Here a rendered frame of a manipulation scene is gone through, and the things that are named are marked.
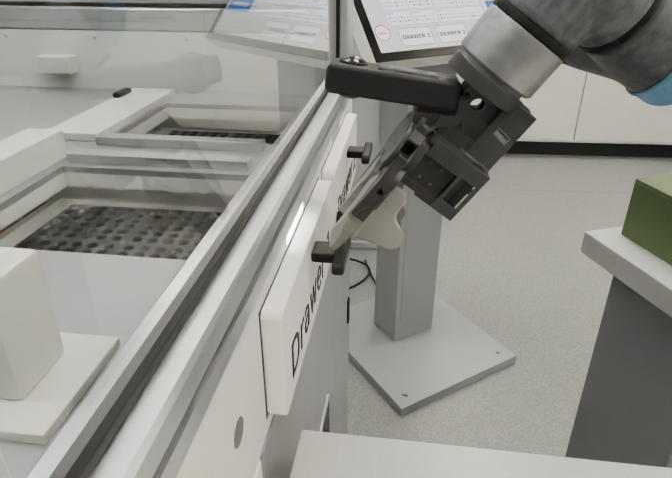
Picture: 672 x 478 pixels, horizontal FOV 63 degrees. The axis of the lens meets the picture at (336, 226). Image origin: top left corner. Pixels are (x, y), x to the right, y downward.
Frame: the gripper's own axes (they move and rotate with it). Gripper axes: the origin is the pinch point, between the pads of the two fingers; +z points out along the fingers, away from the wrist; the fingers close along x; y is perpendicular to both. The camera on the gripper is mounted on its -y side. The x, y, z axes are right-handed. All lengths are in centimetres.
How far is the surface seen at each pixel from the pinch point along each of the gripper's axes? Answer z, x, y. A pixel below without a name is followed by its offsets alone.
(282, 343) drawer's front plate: 4.4, -14.3, 0.1
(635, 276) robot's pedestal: -8, 27, 45
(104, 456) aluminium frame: -1.2, -33.6, -7.6
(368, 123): 35, 164, 14
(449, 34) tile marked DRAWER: -14, 93, 9
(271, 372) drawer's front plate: 7.5, -14.4, 1.0
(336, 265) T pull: 1.8, -3.3, 1.9
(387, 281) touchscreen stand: 55, 99, 42
